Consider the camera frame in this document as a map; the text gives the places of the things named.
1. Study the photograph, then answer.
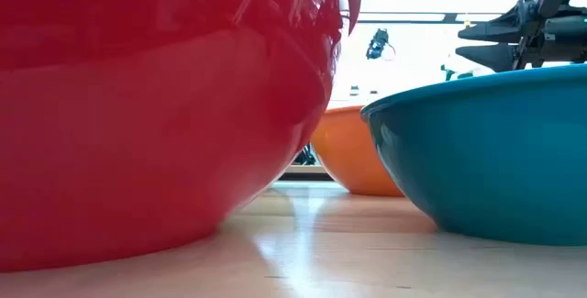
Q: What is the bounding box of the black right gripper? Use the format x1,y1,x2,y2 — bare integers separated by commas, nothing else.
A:
455,0,587,73

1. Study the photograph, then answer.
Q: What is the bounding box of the teal blue bowl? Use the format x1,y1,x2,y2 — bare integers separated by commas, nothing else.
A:
360,62,587,247

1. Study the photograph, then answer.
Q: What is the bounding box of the orange bowl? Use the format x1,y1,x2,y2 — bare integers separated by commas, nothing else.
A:
310,105,404,197

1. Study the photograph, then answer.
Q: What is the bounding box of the blue black hanging device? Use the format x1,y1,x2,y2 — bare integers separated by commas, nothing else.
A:
365,27,396,62

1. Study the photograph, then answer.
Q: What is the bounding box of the dark background object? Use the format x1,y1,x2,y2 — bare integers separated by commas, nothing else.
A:
293,144,318,167

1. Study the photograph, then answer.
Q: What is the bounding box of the large red bowl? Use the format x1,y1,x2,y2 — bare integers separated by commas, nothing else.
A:
0,0,363,274

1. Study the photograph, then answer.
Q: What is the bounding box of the black aluminium table frame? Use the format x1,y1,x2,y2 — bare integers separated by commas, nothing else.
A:
278,171,336,182

